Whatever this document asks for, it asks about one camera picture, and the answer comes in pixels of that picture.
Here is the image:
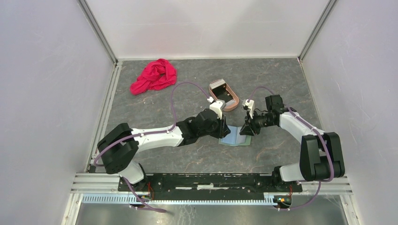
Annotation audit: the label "stack of upright cards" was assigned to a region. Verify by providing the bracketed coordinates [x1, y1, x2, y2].
[209, 79, 226, 90]

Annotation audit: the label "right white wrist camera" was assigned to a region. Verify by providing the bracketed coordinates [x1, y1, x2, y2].
[243, 99, 254, 119]

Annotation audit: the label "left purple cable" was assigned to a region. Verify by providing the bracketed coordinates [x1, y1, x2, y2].
[93, 82, 212, 213]

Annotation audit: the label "green card holder wallet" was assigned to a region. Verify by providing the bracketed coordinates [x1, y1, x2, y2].
[219, 125, 251, 146]

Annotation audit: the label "pink oval card tray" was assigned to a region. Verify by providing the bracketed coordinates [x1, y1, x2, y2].
[209, 79, 239, 112]

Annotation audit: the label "aluminium frame rail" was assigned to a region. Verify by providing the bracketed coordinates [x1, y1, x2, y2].
[71, 173, 353, 206]

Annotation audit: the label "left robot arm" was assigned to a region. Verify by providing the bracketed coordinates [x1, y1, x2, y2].
[94, 109, 230, 191]

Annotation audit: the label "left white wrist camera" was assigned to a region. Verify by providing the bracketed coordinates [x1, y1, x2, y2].
[207, 97, 226, 119]

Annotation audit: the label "red crumpled cloth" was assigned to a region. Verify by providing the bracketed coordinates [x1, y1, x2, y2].
[130, 59, 177, 95]

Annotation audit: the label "purple cable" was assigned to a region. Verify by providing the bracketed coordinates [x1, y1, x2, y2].
[93, 82, 212, 213]
[247, 86, 335, 212]

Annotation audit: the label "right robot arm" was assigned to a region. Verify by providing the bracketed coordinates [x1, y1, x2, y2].
[240, 95, 345, 191]

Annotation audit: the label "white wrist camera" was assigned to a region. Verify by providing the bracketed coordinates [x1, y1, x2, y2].
[243, 99, 254, 119]
[207, 97, 226, 119]

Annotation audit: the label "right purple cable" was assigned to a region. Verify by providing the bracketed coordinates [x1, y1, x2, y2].
[247, 86, 335, 212]

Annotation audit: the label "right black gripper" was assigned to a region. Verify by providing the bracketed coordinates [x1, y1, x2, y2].
[239, 109, 275, 136]

